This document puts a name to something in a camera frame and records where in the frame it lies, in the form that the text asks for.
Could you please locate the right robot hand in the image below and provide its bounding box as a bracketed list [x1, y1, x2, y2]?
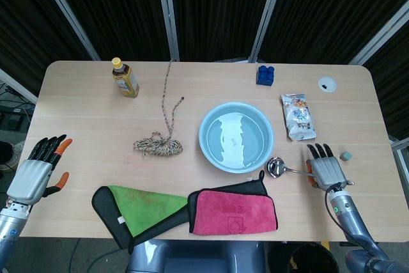
[305, 143, 348, 192]

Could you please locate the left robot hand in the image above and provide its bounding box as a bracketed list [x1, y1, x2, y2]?
[6, 134, 73, 206]

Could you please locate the stainless steel ladle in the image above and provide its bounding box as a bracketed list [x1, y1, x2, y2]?
[266, 156, 355, 186]

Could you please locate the light blue plastic basin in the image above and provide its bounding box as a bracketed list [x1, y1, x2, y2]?
[198, 102, 275, 174]

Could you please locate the white snack bag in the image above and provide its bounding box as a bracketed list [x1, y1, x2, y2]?
[280, 93, 318, 142]

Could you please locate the black waste bin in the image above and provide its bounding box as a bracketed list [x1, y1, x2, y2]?
[289, 242, 339, 273]

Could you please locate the pink and grey towel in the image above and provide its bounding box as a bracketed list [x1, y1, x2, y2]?
[187, 170, 278, 235]

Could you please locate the dark pleated curtain panel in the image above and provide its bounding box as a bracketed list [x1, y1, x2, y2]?
[0, 0, 96, 95]
[364, 20, 409, 139]
[169, 0, 279, 62]
[47, 0, 170, 62]
[258, 0, 409, 65]

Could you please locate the blue toy building block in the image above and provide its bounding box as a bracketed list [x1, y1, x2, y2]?
[256, 65, 276, 88]

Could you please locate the green and grey towel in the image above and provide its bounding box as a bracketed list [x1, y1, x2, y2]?
[91, 185, 192, 254]

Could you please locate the yellow-capped tea bottle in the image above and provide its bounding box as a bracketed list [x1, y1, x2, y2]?
[111, 57, 141, 98]

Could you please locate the grey robot torso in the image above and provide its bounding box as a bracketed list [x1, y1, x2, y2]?
[127, 239, 266, 273]

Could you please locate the white table cable grommet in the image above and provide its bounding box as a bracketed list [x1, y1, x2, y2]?
[318, 76, 337, 92]

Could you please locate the grey metal frame rail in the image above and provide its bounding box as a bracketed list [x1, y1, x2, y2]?
[0, 68, 38, 105]

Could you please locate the braided rope bundle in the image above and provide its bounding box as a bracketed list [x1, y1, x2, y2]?
[132, 58, 186, 158]

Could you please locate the grey metal partition post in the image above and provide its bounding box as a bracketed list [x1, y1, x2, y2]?
[350, 7, 409, 66]
[33, 0, 102, 61]
[155, 0, 180, 62]
[248, 0, 289, 63]

